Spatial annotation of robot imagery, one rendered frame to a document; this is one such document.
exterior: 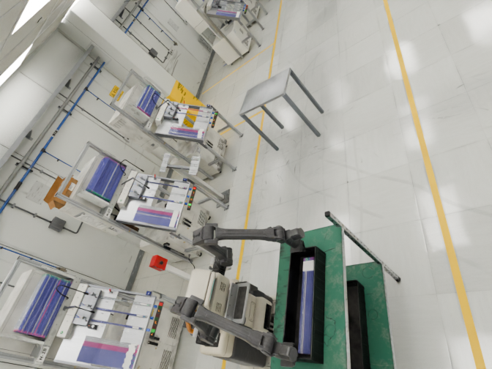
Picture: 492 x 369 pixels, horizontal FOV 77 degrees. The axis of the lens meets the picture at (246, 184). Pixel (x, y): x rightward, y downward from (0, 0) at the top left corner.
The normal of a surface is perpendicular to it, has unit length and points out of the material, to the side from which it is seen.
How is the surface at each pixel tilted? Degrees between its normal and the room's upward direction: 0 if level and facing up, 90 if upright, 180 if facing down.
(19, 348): 90
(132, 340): 47
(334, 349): 0
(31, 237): 90
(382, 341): 0
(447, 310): 0
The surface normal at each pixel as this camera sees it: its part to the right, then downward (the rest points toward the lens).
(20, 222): 0.75, -0.29
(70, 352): 0.10, -0.57
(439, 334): -0.65, -0.51
